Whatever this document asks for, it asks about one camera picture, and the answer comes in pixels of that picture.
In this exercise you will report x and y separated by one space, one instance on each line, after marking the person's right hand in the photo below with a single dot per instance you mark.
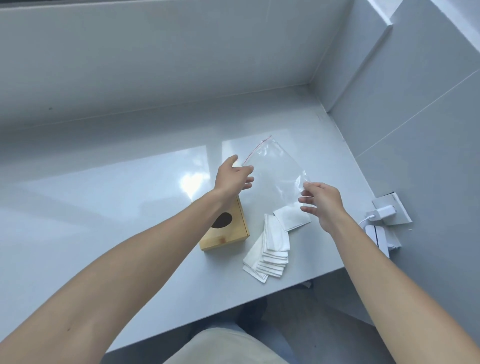
328 204

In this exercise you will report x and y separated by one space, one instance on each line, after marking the person's left hand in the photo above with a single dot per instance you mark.
228 180

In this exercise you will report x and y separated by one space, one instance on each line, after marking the person's left thumb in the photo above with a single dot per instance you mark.
232 161

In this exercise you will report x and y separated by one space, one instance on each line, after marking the person's right thumb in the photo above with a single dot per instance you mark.
311 185

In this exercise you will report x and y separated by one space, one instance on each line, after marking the clear plastic zip bag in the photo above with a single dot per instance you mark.
275 176

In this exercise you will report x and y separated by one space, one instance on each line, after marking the person's right forearm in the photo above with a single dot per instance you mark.
393 292

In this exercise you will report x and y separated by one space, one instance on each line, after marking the person's left forearm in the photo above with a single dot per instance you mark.
112 273

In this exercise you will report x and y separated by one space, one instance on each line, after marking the single white square tissue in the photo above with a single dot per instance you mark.
294 219

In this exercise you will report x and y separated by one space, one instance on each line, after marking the wooden tissue box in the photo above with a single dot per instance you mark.
228 236

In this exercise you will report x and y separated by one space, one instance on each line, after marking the pile of white folded tissues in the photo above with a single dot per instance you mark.
270 251

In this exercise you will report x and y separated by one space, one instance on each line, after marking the white charger plug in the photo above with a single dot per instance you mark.
384 213

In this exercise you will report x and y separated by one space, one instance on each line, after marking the white power strip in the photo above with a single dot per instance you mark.
382 238

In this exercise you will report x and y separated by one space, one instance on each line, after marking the person's beige trouser leg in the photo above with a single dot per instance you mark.
225 348

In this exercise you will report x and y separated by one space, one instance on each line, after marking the white wall socket plate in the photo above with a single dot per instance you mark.
401 210

